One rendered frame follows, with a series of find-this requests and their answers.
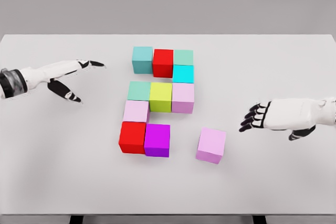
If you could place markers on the magenta purple cube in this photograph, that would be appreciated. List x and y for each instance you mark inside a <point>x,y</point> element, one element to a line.
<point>157,140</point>

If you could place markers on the mint green cube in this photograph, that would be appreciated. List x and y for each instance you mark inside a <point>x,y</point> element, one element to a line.
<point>183,57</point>
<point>139,90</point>

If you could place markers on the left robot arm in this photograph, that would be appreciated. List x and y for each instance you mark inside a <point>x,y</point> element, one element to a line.
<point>18,79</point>

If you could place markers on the yellow-green cube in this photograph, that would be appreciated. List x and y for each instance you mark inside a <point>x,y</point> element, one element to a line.
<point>160,96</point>

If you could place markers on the cyan cube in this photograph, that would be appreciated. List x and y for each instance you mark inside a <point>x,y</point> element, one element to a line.
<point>183,74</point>

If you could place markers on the teal blue cube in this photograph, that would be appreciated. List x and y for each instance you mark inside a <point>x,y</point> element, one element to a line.
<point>142,59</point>

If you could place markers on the light pink cube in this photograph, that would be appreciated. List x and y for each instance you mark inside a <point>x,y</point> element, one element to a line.
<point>183,98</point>
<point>136,111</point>
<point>211,145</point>

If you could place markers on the red cube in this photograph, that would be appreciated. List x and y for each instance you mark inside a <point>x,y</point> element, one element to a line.
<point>162,62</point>
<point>132,137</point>

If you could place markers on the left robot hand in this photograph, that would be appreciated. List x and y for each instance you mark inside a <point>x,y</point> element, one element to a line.
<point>61,68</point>

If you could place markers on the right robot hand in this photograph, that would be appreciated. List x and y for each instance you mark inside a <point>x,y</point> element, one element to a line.
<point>288,115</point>

